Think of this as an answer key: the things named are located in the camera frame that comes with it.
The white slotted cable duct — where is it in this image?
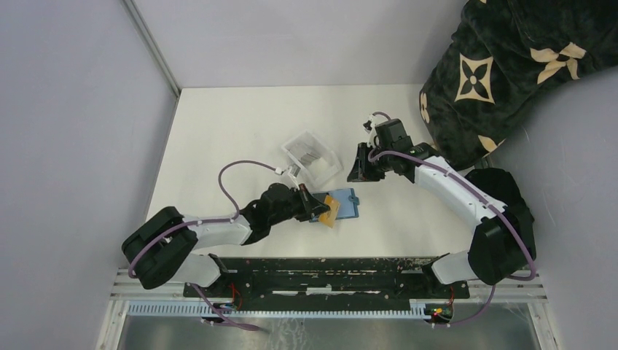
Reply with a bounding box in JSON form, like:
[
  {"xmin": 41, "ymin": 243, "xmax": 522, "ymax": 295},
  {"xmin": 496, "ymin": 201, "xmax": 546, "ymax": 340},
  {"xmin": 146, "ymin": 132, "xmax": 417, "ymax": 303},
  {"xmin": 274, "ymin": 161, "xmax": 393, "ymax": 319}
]
[{"xmin": 128, "ymin": 301, "xmax": 430, "ymax": 320}]

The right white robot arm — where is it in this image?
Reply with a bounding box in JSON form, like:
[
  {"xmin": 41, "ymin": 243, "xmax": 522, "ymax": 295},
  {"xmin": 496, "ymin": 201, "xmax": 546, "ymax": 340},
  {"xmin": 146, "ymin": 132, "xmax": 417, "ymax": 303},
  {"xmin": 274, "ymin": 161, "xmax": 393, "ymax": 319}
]
[{"xmin": 347, "ymin": 117, "xmax": 536, "ymax": 298}]

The blue leather card holder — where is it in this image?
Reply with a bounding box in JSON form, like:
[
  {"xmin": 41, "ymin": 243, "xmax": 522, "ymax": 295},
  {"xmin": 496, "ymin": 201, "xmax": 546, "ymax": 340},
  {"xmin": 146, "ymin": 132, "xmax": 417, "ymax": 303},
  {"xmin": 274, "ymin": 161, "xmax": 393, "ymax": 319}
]
[{"xmin": 310, "ymin": 187, "xmax": 360, "ymax": 222}]

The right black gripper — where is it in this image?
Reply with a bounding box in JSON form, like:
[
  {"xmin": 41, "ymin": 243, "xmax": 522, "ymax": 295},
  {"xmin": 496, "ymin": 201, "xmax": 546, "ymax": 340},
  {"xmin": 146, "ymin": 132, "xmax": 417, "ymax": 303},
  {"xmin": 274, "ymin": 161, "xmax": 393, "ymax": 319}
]
[{"xmin": 347, "ymin": 141, "xmax": 394, "ymax": 182}]

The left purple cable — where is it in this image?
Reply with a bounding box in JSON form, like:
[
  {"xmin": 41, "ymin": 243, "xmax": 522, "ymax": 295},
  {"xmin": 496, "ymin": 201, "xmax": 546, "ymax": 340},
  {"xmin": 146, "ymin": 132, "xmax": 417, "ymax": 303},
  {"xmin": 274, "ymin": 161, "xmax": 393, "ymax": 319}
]
[{"xmin": 128, "ymin": 160, "xmax": 286, "ymax": 332}]

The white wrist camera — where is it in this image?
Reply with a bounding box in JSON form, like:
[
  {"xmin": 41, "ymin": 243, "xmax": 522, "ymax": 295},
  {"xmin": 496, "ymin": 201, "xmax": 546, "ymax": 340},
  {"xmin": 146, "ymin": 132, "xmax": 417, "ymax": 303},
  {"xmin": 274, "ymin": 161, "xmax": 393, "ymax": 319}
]
[
  {"xmin": 279, "ymin": 165, "xmax": 301, "ymax": 187},
  {"xmin": 363, "ymin": 114, "xmax": 380, "ymax": 148}
]

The aluminium rail frame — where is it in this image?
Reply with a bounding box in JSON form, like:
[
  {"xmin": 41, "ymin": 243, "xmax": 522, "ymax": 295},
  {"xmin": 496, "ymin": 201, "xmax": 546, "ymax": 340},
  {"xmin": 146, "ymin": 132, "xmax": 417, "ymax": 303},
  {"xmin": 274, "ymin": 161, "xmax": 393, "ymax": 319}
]
[{"xmin": 109, "ymin": 269, "xmax": 548, "ymax": 304}]

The black floral patterned blanket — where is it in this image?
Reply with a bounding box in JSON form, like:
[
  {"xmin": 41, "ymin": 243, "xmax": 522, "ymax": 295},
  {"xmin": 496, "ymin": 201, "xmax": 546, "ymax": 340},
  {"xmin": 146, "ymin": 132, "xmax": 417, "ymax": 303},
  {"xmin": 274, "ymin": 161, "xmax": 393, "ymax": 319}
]
[{"xmin": 419, "ymin": 1, "xmax": 617, "ymax": 170}]

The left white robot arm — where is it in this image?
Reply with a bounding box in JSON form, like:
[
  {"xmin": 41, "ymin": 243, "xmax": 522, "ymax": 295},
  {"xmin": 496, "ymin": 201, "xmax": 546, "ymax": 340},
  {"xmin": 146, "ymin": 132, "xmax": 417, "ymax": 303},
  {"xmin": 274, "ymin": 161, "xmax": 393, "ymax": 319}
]
[{"xmin": 121, "ymin": 183, "xmax": 330, "ymax": 297}]

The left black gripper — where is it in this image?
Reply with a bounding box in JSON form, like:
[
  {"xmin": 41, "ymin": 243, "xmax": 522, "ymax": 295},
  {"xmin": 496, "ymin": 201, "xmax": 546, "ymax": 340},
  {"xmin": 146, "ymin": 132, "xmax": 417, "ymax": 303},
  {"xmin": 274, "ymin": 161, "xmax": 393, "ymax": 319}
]
[{"xmin": 269, "ymin": 182, "xmax": 329, "ymax": 225}]

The black cloth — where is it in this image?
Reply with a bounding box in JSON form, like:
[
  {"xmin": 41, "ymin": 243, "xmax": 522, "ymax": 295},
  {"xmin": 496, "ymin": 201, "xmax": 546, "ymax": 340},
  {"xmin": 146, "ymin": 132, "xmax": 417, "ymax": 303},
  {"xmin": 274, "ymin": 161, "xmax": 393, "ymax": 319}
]
[{"xmin": 465, "ymin": 168, "xmax": 534, "ymax": 230}]

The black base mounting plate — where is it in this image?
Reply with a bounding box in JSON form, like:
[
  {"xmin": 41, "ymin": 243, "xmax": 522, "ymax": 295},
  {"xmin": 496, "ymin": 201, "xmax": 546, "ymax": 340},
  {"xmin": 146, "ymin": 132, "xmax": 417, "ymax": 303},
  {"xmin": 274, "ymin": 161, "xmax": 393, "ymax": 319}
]
[{"xmin": 203, "ymin": 257, "xmax": 470, "ymax": 311}]

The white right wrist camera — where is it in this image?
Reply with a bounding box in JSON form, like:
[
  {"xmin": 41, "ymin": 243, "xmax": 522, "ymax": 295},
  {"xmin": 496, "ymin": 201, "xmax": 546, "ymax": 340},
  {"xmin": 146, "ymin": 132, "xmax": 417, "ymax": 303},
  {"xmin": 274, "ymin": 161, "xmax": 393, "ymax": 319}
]
[{"xmin": 363, "ymin": 114, "xmax": 380, "ymax": 148}]

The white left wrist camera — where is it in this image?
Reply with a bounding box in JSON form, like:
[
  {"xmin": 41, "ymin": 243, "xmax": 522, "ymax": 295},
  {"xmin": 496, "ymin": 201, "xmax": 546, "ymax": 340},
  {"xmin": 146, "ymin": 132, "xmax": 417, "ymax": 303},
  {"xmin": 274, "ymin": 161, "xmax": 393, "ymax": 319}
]
[{"xmin": 279, "ymin": 165, "xmax": 301, "ymax": 187}]

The clear plastic card box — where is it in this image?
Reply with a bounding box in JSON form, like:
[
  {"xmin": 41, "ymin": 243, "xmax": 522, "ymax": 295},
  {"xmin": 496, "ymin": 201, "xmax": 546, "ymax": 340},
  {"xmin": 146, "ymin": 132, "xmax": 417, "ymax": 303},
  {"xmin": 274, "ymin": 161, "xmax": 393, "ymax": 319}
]
[{"xmin": 281, "ymin": 130, "xmax": 343, "ymax": 188}]

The orange credit card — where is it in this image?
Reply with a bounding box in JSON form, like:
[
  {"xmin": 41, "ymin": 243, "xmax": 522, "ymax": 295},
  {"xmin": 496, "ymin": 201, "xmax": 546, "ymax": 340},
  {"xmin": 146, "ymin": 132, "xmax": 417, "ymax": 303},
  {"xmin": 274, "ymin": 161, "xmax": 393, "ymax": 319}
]
[{"xmin": 318, "ymin": 194, "xmax": 340, "ymax": 228}]

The aluminium corner post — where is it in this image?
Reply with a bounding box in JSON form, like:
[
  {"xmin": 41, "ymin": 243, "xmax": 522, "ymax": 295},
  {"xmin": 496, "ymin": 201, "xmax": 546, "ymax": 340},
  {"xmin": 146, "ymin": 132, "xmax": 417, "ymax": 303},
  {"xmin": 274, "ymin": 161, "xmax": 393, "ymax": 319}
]
[{"xmin": 120, "ymin": 0, "xmax": 181, "ymax": 100}]

